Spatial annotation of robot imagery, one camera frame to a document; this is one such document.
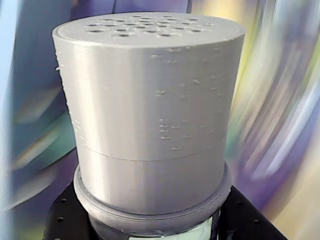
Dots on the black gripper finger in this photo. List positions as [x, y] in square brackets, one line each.
[240, 225]
[65, 220]

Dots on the gray salt shaker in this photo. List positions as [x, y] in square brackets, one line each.
[150, 100]

